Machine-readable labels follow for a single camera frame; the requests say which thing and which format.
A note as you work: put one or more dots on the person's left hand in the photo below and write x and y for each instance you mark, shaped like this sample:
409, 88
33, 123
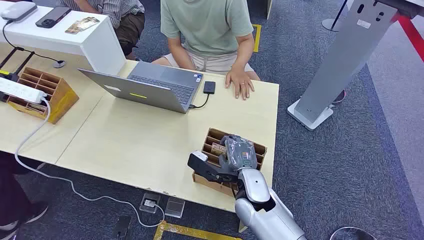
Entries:
240, 83

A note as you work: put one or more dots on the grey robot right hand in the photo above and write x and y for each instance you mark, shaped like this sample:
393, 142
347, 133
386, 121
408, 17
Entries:
241, 153

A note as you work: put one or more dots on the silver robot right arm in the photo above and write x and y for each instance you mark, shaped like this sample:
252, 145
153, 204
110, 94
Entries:
265, 215

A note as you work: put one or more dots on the wooden card holder with card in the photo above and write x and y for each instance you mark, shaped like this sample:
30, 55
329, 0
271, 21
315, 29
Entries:
255, 149

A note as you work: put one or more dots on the brown printed card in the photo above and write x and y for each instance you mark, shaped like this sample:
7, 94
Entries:
218, 149

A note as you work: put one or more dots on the person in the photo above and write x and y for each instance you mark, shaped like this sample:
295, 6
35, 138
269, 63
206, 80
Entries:
122, 16
13, 195
205, 30

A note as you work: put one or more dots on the black external drive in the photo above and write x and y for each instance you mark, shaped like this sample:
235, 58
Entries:
209, 87

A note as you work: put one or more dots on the grey laptop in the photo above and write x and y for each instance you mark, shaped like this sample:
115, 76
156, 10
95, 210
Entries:
155, 86

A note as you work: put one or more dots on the square floor cover plate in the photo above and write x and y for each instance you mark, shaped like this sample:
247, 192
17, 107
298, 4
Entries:
175, 207

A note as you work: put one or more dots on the dark shoe with pink sole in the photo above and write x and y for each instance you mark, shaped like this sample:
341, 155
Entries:
340, 97

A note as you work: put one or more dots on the floor socket box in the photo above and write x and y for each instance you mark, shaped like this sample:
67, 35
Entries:
149, 203

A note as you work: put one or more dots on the silver kiosk stand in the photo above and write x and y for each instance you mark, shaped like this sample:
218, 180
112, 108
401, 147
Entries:
344, 56

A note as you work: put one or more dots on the round pole base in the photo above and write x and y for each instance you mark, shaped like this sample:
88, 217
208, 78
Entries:
333, 24

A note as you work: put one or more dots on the black object on floor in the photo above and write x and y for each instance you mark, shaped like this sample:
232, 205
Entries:
122, 228

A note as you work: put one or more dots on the white raised shelf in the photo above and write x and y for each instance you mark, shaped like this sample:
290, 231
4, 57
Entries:
96, 43

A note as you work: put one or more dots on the printed cards on shelf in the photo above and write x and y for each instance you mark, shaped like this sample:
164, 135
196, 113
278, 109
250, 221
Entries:
82, 25

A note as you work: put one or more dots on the wooden compartment organizer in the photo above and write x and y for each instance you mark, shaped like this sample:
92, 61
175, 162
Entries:
61, 96

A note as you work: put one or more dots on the black smartphone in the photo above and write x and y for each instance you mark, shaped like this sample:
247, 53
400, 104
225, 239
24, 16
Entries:
53, 16

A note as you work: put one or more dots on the white power strip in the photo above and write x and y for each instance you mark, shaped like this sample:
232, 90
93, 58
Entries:
20, 90

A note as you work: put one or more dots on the black folding stand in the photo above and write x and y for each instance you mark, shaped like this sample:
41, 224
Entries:
15, 64

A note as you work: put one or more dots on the grey rounded box device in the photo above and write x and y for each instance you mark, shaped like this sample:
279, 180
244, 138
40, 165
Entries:
17, 10

